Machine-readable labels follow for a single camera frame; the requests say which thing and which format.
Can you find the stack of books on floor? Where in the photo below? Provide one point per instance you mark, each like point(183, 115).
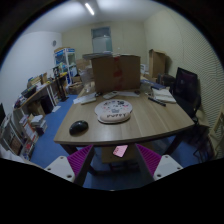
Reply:
point(39, 123)

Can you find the pink card under table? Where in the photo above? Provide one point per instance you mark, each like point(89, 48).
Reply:
point(119, 151)

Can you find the small cardboard box on floor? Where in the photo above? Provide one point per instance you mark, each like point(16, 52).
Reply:
point(75, 88)

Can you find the white paper sheet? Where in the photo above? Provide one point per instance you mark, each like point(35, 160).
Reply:
point(84, 98)

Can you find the black pen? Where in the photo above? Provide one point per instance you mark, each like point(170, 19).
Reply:
point(157, 101)

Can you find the black office chair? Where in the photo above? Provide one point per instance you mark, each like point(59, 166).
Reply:
point(185, 92)

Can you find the long wooden side desk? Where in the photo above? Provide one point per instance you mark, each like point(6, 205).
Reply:
point(46, 89)

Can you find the large brown cardboard box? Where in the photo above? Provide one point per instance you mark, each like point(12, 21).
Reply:
point(116, 73)

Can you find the tall open cardboard box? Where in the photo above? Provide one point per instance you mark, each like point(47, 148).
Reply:
point(157, 61)

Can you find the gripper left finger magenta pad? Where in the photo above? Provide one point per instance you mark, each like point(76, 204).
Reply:
point(73, 168)

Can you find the blue white display cabinet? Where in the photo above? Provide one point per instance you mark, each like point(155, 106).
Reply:
point(65, 59)

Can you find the black computer mouse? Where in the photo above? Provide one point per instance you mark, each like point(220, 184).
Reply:
point(78, 127)

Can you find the white remote control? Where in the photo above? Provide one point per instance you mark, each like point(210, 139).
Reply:
point(110, 95)

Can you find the wooden table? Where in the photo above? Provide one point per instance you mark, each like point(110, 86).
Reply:
point(149, 121)

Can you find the open white notebook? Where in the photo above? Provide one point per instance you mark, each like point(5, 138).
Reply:
point(163, 95)

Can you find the window with blind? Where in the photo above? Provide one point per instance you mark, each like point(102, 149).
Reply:
point(101, 39)

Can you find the ceiling fluorescent light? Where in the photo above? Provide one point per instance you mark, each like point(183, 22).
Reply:
point(89, 9)

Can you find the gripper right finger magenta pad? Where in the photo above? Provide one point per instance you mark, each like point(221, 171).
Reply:
point(154, 165)

